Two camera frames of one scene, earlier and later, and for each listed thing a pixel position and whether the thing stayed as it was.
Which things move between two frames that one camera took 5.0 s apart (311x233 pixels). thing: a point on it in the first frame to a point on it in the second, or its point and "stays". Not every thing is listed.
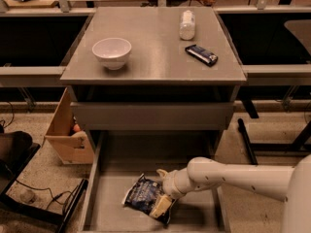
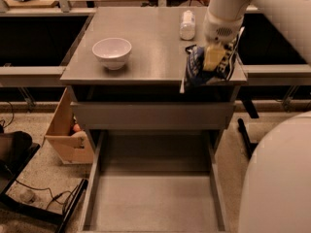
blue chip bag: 142,195 to 195,74
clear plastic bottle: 187,27 stays
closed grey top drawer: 155,116 stays
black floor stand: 17,149 stays
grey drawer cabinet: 153,69 stays
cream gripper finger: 160,207 to 213,56
